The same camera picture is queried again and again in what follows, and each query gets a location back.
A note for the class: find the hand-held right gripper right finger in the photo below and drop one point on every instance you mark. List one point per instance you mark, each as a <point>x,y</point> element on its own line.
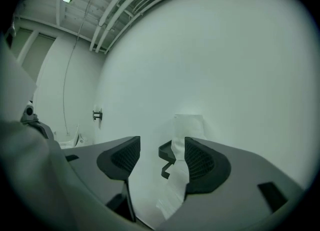
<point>237,175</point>

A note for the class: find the white toilet with round lid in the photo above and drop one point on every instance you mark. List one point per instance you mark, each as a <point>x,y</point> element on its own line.
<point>80,137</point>

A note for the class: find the white ceiling pipes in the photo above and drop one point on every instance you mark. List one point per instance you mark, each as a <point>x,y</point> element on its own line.
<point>117,12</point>

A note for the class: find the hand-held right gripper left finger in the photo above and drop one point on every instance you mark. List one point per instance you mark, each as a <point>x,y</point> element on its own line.
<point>87,160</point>

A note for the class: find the dark framed window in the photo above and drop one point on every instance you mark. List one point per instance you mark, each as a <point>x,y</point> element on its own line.
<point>32,47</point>

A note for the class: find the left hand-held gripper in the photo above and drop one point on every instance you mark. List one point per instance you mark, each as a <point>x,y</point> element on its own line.
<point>30,111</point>

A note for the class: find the black wall paper holder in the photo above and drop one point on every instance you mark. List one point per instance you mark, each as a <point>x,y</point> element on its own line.
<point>97,115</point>
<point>166,151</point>

